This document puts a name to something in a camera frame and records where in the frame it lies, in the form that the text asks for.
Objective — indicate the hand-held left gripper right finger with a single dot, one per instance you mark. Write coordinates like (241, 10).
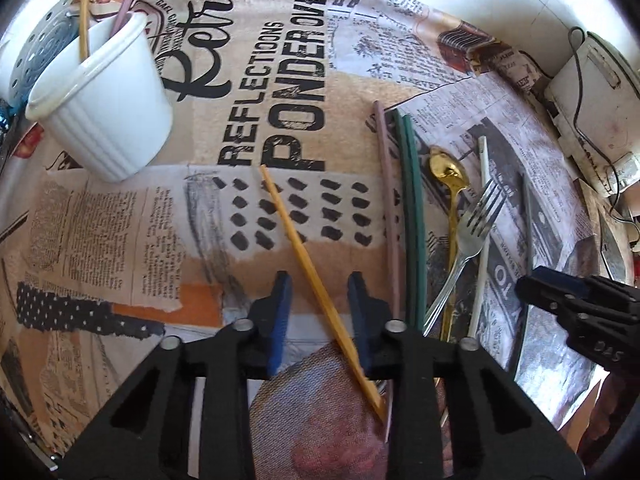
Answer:
(359, 305)

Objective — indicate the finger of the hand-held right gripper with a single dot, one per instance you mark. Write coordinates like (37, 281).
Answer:
(605, 340)
(555, 290)

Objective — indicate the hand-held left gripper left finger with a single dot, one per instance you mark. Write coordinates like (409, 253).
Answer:
(281, 320)

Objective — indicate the grey chopstick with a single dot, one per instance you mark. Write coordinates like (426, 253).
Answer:
(527, 220)

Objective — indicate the white chopstick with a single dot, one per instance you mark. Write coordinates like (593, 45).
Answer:
(479, 285)

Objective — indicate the yellow chopstick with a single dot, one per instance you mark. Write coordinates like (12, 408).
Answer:
(300, 245)
(85, 10)

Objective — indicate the green chopstick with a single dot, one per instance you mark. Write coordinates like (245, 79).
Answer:
(410, 235)
(420, 235)

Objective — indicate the silver fork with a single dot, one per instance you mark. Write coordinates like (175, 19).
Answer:
(475, 230)

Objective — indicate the gold spoon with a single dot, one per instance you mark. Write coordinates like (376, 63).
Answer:
(447, 167)

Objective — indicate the white ribbed ceramic cup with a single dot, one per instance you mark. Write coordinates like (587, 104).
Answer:
(115, 125)

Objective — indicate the newspaper print tablecloth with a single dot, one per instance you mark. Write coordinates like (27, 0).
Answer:
(150, 240)

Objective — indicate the white plastic device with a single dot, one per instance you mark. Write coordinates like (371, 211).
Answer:
(600, 90)

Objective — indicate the white perforated colander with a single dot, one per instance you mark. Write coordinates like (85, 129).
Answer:
(40, 45)

